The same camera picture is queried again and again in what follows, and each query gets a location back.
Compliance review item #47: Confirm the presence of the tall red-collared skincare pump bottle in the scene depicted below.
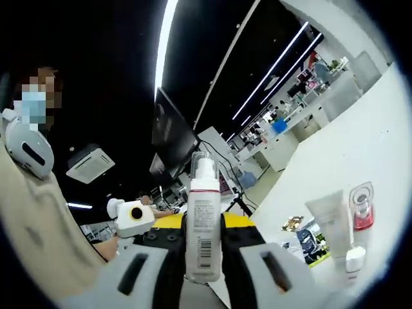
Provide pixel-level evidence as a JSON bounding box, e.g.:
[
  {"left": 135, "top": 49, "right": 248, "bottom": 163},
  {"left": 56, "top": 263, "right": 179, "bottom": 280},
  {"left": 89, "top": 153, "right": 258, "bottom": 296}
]
[{"left": 349, "top": 182, "right": 376, "bottom": 248}]

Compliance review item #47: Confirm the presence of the blue storage bin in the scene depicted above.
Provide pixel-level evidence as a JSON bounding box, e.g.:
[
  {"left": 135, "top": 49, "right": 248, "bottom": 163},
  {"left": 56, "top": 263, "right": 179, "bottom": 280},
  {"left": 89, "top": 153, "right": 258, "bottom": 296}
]
[{"left": 272, "top": 117, "right": 288, "bottom": 133}]

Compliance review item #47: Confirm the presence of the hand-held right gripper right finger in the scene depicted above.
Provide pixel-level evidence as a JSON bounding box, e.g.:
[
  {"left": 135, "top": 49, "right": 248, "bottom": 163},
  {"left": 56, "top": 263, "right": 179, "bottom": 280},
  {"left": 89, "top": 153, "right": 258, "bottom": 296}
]
[{"left": 220, "top": 211, "right": 326, "bottom": 309}]

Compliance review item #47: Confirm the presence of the white skincare tube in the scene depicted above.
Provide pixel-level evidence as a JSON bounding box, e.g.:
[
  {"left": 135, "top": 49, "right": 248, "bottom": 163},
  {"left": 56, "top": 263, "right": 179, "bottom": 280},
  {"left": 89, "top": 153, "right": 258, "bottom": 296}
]
[{"left": 304, "top": 189, "right": 355, "bottom": 260}]

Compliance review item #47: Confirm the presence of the white cabinet row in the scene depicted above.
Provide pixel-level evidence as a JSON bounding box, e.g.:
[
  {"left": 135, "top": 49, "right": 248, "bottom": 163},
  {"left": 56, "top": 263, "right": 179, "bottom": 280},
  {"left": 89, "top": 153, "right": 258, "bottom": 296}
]
[{"left": 234, "top": 112, "right": 323, "bottom": 171}]

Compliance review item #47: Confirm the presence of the ceiling air conditioner unit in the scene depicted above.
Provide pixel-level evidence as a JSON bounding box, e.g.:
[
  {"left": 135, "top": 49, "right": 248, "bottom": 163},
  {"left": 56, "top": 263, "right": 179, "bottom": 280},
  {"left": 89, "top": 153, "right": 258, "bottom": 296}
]
[{"left": 66, "top": 144, "right": 116, "bottom": 185}]

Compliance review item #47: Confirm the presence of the blue water jug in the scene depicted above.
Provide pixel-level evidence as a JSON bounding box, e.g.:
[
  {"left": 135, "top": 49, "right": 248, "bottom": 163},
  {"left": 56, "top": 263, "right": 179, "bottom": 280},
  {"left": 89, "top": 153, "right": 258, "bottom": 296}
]
[{"left": 239, "top": 172, "right": 257, "bottom": 189}]

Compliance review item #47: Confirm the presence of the white mesh chair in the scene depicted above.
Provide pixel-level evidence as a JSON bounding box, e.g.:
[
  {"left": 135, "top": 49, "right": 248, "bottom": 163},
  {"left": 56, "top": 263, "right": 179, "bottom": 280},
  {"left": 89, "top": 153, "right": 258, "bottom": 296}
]
[
  {"left": 353, "top": 51, "right": 384, "bottom": 93},
  {"left": 321, "top": 77, "right": 363, "bottom": 120}
]

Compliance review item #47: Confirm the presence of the small white skincare pump bottle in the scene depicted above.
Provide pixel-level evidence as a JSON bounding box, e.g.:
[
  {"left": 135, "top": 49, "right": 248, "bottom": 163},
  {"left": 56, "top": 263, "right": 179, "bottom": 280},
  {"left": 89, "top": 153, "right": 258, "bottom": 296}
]
[
  {"left": 183, "top": 151, "right": 223, "bottom": 283},
  {"left": 345, "top": 245, "right": 367, "bottom": 283}
]

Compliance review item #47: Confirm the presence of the large black hanging display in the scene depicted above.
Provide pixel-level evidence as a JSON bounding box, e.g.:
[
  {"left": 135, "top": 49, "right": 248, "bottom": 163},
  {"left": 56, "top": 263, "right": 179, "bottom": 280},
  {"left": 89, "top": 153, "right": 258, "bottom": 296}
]
[{"left": 149, "top": 86, "right": 202, "bottom": 187}]

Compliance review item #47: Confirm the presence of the gold skincare sachet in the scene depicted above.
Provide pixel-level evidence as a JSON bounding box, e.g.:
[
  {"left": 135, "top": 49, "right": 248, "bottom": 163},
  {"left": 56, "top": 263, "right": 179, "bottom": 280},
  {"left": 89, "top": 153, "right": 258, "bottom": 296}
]
[{"left": 282, "top": 215, "right": 305, "bottom": 232}]

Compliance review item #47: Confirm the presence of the person's beige printed shirt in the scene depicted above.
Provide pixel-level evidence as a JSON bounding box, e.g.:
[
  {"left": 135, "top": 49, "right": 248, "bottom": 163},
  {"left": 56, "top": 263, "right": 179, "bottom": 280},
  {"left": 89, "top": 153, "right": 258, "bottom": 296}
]
[{"left": 0, "top": 141, "right": 109, "bottom": 290}]

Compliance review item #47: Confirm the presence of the green black skincare sachet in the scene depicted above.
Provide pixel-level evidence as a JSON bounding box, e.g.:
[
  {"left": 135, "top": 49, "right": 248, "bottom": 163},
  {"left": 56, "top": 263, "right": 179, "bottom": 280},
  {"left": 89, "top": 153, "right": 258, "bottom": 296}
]
[{"left": 295, "top": 225, "right": 331, "bottom": 268}]

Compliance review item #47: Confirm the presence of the tripod laptop stand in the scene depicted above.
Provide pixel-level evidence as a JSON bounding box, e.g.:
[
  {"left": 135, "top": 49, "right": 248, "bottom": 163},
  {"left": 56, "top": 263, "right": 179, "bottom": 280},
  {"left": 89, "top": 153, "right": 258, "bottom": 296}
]
[{"left": 221, "top": 192, "right": 256, "bottom": 217}]

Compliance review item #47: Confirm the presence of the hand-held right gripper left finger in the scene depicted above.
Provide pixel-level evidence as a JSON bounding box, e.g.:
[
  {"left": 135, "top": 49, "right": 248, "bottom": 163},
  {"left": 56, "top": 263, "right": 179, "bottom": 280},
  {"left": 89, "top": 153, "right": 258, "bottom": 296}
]
[{"left": 61, "top": 212, "right": 187, "bottom": 309}]

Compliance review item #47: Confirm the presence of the long ceiling light strip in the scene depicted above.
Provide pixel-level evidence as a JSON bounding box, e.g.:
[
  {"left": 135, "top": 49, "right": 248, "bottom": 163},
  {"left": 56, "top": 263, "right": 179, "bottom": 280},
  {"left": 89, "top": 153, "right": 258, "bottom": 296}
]
[
  {"left": 154, "top": 0, "right": 180, "bottom": 97},
  {"left": 260, "top": 32, "right": 323, "bottom": 106},
  {"left": 231, "top": 21, "right": 310, "bottom": 120}
]

